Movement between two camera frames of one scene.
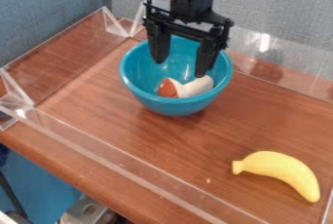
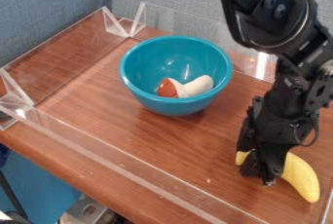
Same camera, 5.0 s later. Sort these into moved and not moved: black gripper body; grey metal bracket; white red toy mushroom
Moved: black gripper body
Not moved: white red toy mushroom; grey metal bracket
